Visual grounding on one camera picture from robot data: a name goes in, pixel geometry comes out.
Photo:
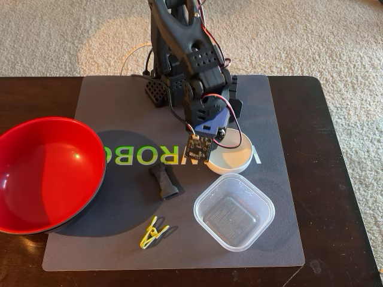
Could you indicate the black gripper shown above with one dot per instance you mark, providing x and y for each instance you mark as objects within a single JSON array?
[{"x": 222, "y": 136}]

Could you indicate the white round lid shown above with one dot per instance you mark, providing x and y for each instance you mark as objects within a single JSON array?
[{"x": 232, "y": 157}]

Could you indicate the small black tube sleeve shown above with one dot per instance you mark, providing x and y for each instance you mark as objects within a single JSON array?
[{"x": 164, "y": 179}]

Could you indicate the clear plastic container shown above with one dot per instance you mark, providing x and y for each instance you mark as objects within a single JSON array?
[{"x": 233, "y": 215}]

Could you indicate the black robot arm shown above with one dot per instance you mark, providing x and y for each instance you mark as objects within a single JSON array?
[{"x": 176, "y": 30}]

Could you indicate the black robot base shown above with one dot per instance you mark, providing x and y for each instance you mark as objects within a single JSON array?
[{"x": 155, "y": 91}]

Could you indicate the red bowl with black outside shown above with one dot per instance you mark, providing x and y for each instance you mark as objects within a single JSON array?
[{"x": 45, "y": 176}]

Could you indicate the grey mat with WOWROBO print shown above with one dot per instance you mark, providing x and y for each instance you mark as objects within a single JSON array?
[{"x": 119, "y": 245}]

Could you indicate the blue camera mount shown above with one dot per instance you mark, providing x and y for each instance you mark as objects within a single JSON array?
[{"x": 209, "y": 127}]

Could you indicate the black camera circuit board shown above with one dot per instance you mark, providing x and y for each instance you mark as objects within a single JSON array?
[{"x": 199, "y": 149}]

